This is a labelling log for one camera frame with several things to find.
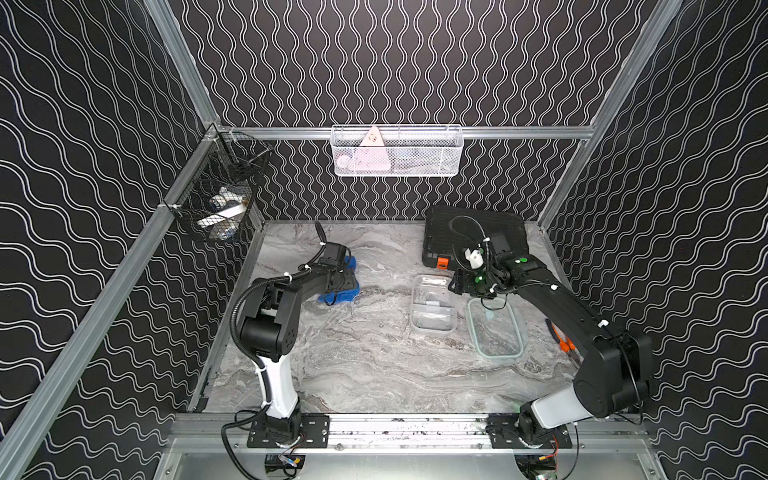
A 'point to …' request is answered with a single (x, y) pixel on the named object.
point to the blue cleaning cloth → (350, 295)
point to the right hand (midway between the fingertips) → (460, 286)
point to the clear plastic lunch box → (433, 306)
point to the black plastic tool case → (451, 230)
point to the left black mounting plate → (314, 433)
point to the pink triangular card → (372, 154)
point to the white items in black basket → (227, 207)
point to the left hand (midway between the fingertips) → (343, 277)
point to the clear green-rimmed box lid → (495, 329)
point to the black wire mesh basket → (230, 160)
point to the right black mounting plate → (503, 432)
